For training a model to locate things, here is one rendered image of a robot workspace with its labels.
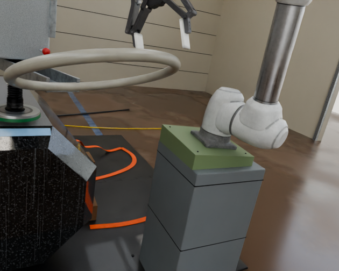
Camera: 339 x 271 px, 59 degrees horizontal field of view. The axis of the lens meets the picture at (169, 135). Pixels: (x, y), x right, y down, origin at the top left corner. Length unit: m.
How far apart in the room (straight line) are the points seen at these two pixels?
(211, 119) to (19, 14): 0.91
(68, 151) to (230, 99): 0.82
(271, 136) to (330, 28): 4.84
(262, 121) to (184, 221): 0.56
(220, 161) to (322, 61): 4.77
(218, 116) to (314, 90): 4.67
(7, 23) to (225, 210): 1.22
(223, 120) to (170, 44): 6.42
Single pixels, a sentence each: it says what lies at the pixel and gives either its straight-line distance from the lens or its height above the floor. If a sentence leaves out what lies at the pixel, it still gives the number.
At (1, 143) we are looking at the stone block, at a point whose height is 0.77.
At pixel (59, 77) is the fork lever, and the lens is 1.25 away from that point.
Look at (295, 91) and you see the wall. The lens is 6.24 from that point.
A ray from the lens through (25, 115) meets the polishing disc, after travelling 1.48.
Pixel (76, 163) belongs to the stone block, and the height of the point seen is 0.64.
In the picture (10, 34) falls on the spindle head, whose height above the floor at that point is 1.22.
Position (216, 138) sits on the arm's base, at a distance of 1.43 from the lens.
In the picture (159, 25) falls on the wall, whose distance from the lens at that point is 7.56.
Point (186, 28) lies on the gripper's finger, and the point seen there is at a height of 1.35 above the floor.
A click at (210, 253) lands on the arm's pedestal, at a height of 0.35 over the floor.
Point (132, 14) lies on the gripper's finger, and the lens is 0.85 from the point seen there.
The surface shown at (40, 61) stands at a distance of 0.72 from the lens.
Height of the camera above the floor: 1.33
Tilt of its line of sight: 18 degrees down
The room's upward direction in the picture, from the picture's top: 10 degrees clockwise
